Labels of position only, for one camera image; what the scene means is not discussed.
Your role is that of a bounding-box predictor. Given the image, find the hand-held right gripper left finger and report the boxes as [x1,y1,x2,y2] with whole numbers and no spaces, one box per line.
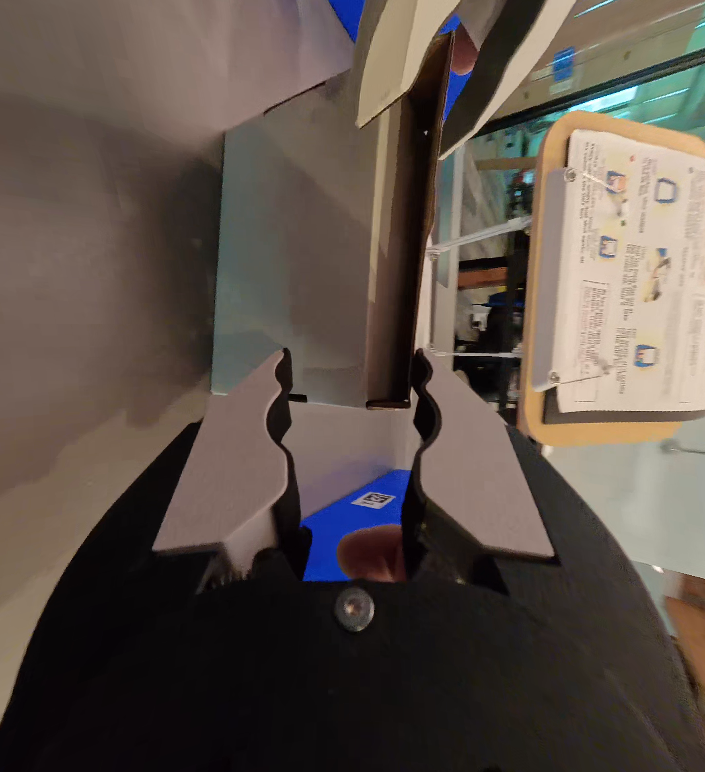
[151,347,314,575]

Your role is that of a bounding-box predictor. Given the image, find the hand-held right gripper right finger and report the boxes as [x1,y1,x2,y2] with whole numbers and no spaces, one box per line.
[401,350,556,581]

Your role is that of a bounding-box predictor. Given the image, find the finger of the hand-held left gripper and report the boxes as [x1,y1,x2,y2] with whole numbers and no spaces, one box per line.
[440,0,578,162]
[351,0,460,130]

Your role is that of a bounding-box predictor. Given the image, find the white cardboard box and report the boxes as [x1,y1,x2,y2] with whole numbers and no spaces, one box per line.
[210,30,457,414]

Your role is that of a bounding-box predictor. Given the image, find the person's left hand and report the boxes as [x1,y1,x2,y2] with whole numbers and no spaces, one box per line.
[450,25,481,77]

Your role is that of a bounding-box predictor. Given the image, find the person's right hand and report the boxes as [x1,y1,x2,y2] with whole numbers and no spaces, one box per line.
[336,525,407,583]

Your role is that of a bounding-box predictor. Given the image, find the blue sign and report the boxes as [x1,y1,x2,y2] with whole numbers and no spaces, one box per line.
[550,47,578,99]

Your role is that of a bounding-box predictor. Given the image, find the blue plastic bin with tag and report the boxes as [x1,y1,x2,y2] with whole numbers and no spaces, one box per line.
[300,469,415,583]

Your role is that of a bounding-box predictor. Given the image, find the clear acrylic strut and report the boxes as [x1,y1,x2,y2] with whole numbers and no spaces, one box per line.
[426,345,523,360]
[426,217,535,257]

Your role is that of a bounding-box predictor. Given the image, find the printed paper sheet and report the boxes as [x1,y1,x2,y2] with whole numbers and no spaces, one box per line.
[550,128,705,416]

